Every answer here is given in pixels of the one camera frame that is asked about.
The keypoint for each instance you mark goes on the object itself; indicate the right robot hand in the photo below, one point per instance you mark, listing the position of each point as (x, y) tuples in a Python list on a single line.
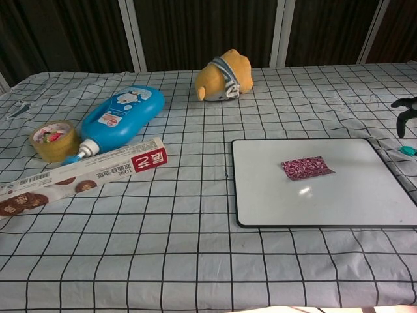
[(405, 112)]

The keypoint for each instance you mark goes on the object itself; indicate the long baking paper box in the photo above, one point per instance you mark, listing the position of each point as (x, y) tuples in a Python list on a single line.
[(81, 177)]

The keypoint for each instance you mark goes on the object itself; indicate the small teal object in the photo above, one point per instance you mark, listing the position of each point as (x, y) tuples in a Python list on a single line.
[(407, 150)]

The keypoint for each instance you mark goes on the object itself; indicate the yellow plush toy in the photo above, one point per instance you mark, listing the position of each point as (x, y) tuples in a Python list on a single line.
[(224, 76)]

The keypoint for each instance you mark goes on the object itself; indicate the white frame post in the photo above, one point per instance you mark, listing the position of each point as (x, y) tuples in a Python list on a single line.
[(369, 31), (4, 83), (133, 34), (279, 32)]

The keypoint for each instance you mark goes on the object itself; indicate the checkered tablecloth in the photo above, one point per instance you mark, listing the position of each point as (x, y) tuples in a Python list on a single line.
[(182, 228)]

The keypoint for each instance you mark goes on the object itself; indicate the white board black frame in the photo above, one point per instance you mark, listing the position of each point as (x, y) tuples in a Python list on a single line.
[(317, 195)]

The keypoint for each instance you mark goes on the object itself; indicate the blue cartoon bottle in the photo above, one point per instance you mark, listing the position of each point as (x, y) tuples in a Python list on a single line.
[(122, 115)]

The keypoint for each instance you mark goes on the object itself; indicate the brown packing tape roll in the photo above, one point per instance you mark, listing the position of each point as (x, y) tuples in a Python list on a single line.
[(53, 140)]

